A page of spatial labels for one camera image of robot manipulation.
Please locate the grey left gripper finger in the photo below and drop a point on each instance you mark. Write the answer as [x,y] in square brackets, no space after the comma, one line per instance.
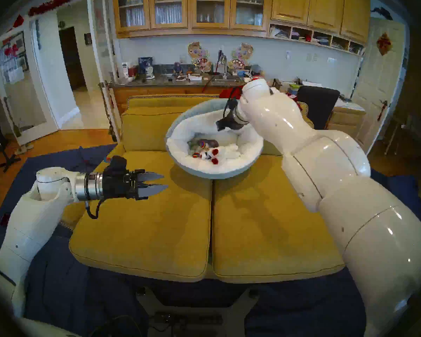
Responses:
[154,190]
[151,177]

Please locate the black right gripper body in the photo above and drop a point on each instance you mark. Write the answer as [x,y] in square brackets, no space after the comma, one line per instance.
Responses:
[233,124]

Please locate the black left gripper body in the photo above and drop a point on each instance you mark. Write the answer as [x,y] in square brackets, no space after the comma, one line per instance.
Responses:
[121,185]

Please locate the purple plush toy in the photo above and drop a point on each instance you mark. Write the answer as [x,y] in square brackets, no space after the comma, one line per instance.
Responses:
[211,143]

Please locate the white plush dog red hat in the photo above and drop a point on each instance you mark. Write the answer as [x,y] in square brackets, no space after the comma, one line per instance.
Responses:
[228,153]

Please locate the grey green plush toy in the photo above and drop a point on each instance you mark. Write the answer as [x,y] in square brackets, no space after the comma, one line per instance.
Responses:
[193,144]

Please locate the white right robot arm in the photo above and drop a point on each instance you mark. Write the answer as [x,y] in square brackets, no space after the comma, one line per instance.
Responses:
[354,199]

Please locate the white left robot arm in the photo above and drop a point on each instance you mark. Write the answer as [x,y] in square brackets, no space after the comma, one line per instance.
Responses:
[31,217]

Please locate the blue white plush dog bed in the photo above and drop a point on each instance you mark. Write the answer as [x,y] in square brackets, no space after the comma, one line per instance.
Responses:
[196,125]

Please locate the red blanket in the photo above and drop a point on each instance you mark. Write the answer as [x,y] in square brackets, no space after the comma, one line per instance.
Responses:
[231,93]

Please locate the chrome kitchen faucet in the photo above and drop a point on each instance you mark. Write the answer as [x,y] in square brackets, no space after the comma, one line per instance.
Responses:
[225,66]

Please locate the yellow fabric sofa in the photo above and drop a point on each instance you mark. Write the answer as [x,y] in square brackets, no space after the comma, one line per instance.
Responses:
[168,248]

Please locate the cartoon child paper decoration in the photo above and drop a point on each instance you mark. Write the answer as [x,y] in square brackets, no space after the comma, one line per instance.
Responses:
[242,54]
[198,55]

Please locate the granite kitchen counter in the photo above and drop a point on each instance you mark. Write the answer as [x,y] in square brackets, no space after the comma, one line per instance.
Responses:
[161,81]

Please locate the dark office chair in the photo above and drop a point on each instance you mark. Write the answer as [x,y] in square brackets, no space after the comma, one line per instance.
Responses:
[317,104]

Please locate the beige slipper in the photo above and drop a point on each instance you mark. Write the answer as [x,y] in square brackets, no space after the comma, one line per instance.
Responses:
[20,150]

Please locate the white tube bottle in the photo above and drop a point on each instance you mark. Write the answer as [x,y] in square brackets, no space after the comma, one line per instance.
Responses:
[125,70]

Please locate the wooden drawer cabinet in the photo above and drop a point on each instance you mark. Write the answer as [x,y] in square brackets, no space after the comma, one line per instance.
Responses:
[347,118]

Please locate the black tripod stand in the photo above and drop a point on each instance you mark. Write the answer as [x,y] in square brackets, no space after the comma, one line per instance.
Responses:
[3,158]

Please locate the navy blue floor blanket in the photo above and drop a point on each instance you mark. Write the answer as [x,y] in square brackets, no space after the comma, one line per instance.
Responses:
[73,304]

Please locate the white panel door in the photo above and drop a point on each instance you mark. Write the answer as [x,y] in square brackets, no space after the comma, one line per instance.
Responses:
[375,87]

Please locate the red diamond door ornament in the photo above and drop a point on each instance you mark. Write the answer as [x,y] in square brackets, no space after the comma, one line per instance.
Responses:
[384,44]

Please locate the red tinsel garland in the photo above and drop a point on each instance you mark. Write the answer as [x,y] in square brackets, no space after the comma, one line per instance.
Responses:
[54,2]

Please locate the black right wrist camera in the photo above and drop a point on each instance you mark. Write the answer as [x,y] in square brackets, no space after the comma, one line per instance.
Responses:
[232,104]

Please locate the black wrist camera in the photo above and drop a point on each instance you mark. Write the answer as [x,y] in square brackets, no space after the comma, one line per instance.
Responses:
[117,163]
[232,104]

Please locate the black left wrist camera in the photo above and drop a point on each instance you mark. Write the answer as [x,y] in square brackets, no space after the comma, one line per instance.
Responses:
[117,163]

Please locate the wooden wall cabinets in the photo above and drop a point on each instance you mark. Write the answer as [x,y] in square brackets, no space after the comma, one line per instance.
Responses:
[291,6]

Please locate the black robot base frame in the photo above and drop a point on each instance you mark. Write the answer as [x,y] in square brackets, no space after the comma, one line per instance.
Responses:
[196,318]

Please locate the dark leafy wall ornament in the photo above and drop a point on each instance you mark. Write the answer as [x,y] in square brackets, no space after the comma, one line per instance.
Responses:
[382,12]

